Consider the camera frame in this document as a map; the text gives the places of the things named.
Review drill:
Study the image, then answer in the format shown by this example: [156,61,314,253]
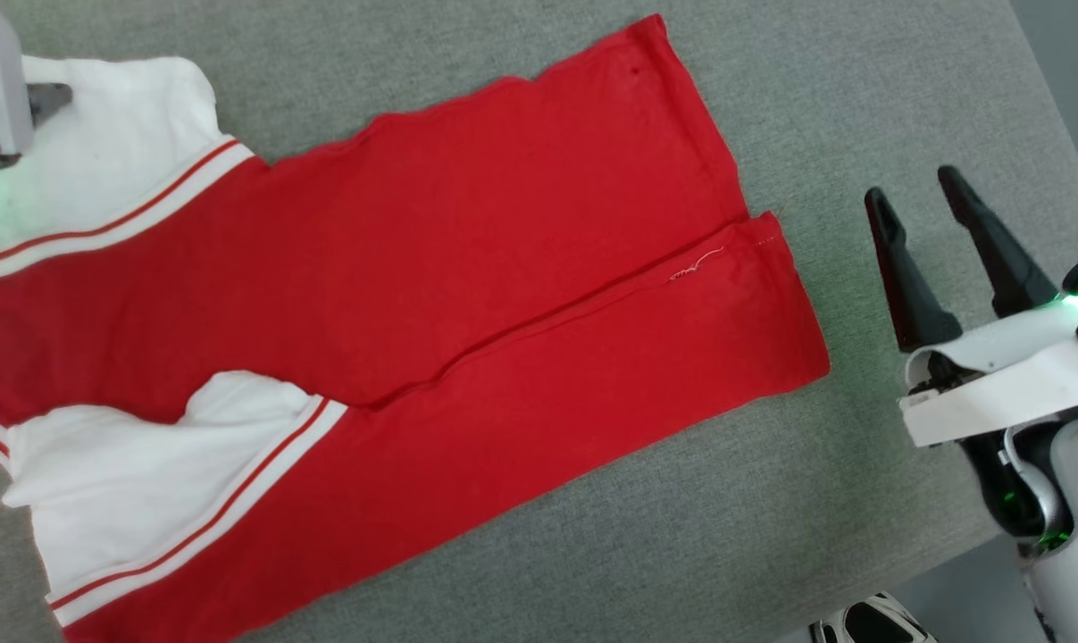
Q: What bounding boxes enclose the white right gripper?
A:
[864,164,1078,448]

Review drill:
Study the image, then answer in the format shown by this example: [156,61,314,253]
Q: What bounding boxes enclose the red and white garment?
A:
[0,13,831,643]

